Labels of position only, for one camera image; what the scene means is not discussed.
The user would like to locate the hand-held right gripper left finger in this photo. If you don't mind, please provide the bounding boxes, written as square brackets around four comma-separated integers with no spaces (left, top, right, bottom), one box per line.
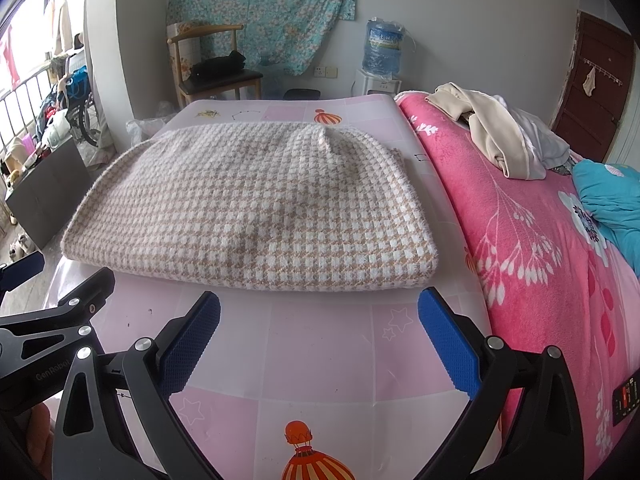
[50,290,223,480]

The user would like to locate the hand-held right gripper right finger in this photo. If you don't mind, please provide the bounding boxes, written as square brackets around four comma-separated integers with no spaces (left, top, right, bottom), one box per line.
[410,286,586,480]

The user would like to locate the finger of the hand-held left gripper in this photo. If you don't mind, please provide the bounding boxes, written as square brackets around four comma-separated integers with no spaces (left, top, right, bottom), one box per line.
[0,250,45,293]
[0,266,117,357]

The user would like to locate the beige houndstooth fuzzy sweater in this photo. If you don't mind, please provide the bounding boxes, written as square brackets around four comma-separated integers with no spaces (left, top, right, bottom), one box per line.
[61,121,441,292]

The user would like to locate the person's left hand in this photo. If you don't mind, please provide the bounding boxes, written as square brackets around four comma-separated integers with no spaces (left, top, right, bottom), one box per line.
[27,402,55,478]

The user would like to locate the dark grey cabinet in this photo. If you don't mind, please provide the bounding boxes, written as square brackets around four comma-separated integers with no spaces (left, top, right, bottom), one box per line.
[4,140,93,251]

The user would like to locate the pink balloon print mat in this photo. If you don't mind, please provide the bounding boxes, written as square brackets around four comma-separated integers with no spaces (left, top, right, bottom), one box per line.
[42,94,501,480]

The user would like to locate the pink floral blanket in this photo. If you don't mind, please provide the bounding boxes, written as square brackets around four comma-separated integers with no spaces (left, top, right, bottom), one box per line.
[395,91,640,480]

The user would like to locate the wheelchair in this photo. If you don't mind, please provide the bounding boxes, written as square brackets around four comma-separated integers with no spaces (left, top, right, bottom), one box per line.
[52,55,103,148]

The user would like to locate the clear plastic bag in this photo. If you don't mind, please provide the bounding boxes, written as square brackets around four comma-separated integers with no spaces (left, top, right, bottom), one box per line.
[125,102,176,146]

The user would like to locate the black remote control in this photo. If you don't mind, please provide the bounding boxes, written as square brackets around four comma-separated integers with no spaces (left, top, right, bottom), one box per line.
[611,372,640,428]

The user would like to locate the metal balcony railing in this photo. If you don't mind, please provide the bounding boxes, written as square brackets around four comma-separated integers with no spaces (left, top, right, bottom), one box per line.
[0,67,56,161]

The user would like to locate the hanging pink garment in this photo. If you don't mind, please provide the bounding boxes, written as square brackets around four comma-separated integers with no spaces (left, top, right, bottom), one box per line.
[0,25,21,86]

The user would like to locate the white garment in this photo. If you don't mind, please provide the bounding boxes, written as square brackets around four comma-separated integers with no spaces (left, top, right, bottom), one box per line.
[492,95,571,181]

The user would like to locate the hanging beige garment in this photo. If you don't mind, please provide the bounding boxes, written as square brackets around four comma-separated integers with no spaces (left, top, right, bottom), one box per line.
[50,0,76,56]

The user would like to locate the wooden chair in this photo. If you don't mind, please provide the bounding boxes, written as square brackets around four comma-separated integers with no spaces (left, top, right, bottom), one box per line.
[167,22,264,108]

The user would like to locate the brown wooden door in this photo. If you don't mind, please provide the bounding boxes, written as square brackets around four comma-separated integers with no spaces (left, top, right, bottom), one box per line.
[550,10,636,163]

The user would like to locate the white water dispenser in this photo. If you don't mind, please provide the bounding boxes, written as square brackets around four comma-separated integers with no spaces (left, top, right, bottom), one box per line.
[354,69,403,97]

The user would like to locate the translucent plastic bin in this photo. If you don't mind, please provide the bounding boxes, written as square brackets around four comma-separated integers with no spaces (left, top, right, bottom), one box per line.
[257,55,286,98]

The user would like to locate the black bag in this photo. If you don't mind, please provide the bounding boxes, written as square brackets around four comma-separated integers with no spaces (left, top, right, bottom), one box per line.
[191,51,247,81]

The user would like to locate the blue water bottle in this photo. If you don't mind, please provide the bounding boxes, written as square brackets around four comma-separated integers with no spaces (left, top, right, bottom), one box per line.
[361,17,405,80]

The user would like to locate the door hook rack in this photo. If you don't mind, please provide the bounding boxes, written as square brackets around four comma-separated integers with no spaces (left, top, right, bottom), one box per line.
[580,57,623,86]

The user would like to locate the teal floral hanging cloth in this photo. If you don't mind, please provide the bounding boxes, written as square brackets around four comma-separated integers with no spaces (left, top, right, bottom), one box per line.
[166,0,360,78]

